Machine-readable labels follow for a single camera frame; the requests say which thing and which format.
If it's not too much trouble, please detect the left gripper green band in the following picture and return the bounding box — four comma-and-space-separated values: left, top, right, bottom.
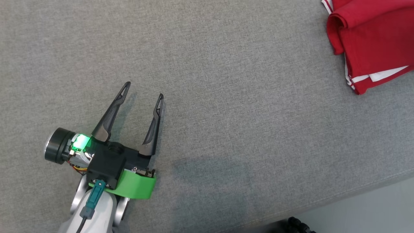
44, 82, 164, 199

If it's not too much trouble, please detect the red garment with white trim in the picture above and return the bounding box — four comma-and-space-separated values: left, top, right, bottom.
322, 0, 414, 95

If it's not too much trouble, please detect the black cable with teal plug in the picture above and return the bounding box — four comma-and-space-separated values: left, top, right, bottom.
76, 180, 106, 233

